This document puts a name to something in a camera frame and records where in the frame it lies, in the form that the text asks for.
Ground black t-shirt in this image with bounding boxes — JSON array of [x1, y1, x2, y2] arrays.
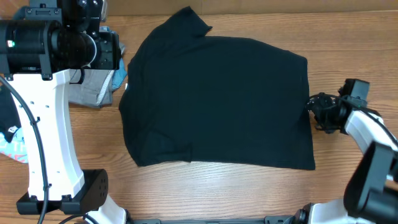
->
[[119, 7, 315, 170]]

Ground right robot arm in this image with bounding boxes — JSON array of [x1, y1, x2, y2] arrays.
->
[[286, 79, 397, 224]]

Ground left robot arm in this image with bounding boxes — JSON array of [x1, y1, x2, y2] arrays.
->
[[1, 0, 132, 224]]

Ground folded blue garment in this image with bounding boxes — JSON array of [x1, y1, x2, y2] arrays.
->
[[111, 42, 127, 91]]

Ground folded grey shorts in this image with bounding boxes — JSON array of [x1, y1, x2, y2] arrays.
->
[[68, 70, 115, 108]]

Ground folded black shirt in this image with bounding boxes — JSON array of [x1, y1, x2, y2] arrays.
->
[[0, 85, 21, 142]]

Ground light blue printed t-shirt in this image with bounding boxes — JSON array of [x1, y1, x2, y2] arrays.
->
[[1, 126, 28, 164]]

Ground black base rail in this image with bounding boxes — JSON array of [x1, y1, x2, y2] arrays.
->
[[129, 215, 294, 224]]

